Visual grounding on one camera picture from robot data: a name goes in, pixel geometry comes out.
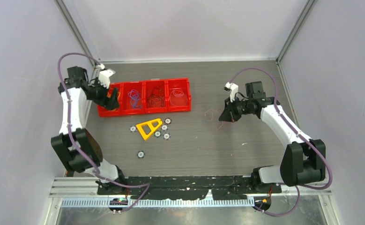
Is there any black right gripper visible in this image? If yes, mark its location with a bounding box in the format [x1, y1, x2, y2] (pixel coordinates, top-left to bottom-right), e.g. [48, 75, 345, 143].
[219, 95, 253, 123]

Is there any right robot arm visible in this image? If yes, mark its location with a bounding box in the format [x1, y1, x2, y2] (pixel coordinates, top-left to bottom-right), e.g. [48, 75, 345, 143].
[219, 82, 326, 192]

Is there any aluminium frame rail left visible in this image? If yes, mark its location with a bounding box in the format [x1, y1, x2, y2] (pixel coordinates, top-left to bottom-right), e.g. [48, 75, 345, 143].
[44, 63, 103, 225]

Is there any blue wire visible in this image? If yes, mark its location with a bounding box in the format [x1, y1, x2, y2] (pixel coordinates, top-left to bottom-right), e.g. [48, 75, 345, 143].
[128, 89, 142, 110]

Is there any white slotted cable duct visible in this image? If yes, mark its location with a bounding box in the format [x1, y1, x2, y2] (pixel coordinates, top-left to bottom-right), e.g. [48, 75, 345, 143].
[60, 197, 254, 208]

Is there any yellow plastic triangle frame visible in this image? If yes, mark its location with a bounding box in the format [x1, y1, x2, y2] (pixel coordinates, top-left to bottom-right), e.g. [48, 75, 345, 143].
[135, 118, 163, 141]

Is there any black 100 poker chip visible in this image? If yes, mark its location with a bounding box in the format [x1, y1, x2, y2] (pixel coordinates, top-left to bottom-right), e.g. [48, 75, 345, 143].
[164, 118, 172, 125]

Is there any coloured wire bundle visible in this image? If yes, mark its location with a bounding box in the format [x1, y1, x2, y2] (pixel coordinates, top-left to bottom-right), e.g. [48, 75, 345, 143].
[204, 108, 226, 130]

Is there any red plastic bin far left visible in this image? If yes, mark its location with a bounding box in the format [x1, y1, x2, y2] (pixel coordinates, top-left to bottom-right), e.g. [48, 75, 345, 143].
[96, 82, 124, 117]

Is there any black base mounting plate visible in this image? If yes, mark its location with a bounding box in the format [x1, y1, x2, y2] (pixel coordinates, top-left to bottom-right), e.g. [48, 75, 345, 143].
[96, 175, 282, 201]

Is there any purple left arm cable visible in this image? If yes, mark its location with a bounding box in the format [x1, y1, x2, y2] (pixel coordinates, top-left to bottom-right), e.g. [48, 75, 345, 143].
[57, 52, 150, 213]

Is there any red plastic bin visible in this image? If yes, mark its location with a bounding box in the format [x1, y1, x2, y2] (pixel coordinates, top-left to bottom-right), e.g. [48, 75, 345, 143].
[96, 82, 124, 117]
[166, 78, 192, 112]
[121, 81, 145, 116]
[143, 80, 168, 113]

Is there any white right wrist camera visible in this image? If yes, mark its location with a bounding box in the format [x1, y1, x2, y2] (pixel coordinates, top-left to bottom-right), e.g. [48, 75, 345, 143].
[224, 82, 238, 103]

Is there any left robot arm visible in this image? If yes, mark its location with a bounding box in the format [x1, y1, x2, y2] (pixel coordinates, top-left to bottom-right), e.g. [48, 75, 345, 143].
[51, 65, 127, 194]

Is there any yellow wire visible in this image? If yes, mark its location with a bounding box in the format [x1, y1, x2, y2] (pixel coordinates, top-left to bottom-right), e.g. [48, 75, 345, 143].
[107, 88, 121, 112]

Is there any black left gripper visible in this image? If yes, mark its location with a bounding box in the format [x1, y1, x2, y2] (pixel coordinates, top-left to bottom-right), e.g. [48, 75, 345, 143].
[87, 77, 120, 110]

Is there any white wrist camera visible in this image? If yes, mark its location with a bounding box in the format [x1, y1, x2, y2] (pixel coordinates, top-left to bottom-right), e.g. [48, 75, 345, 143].
[224, 82, 238, 103]
[96, 63, 116, 89]

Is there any green 50 poker chip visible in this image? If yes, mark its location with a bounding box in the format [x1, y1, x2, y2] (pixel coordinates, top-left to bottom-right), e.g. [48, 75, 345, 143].
[154, 131, 162, 137]

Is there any blue 10 poker chip upper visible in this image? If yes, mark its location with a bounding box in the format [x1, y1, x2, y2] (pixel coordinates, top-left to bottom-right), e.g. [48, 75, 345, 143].
[161, 125, 168, 131]

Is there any red plastic bin far right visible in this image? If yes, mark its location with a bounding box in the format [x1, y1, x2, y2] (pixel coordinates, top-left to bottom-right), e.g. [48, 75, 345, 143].
[166, 78, 192, 112]

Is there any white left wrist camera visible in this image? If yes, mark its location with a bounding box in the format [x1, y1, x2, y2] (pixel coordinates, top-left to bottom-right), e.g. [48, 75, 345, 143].
[96, 63, 116, 89]

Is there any pink wire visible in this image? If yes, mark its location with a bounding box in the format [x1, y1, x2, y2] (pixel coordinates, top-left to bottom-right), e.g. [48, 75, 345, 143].
[169, 87, 190, 106]

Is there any blue 10 poker chip right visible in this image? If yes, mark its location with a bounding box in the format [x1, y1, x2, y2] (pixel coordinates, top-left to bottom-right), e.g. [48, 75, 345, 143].
[163, 133, 171, 140]

